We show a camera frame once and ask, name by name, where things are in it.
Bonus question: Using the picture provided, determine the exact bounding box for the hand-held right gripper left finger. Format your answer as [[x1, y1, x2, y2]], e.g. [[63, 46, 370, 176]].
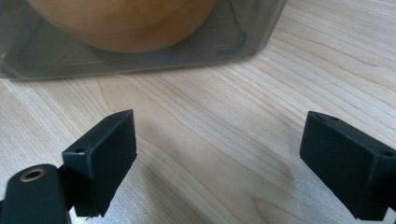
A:
[[61, 108, 138, 217]]

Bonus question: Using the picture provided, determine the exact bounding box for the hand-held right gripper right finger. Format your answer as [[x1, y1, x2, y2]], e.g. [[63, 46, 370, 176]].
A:
[[299, 110, 396, 222]]

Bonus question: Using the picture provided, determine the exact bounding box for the orange plush toy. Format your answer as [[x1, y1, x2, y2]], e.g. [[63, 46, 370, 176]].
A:
[[27, 0, 219, 54]]

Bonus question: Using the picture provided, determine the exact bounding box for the clear plastic container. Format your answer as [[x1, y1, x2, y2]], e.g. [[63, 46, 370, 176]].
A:
[[0, 0, 289, 82]]

